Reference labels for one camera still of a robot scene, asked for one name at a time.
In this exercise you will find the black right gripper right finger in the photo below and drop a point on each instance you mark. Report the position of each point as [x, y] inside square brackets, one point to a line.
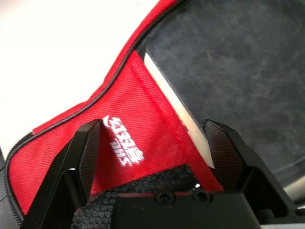
[228, 157]

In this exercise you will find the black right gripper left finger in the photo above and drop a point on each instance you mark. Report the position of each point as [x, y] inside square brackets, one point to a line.
[71, 167]

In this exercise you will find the red black paddle case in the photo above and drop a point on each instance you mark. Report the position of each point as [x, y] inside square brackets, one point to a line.
[143, 107]

